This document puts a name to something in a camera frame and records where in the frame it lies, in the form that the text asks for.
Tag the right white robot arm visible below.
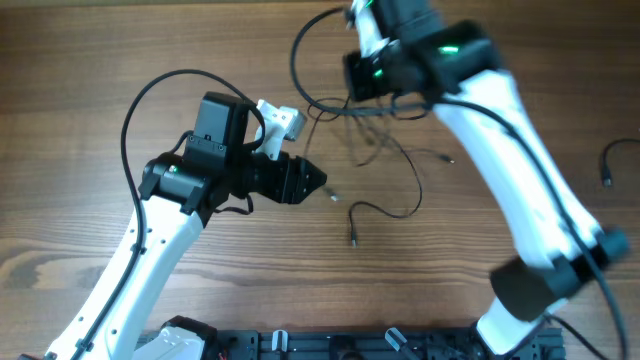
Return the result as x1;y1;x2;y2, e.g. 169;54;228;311
345;1;629;355

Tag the black aluminium base frame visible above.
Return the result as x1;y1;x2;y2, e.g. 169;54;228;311
137;319;566;360

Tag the thick black usb cable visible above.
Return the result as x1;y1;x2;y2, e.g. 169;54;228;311
599;138;640;189

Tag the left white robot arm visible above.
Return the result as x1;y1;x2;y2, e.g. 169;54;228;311
45;92;327;359

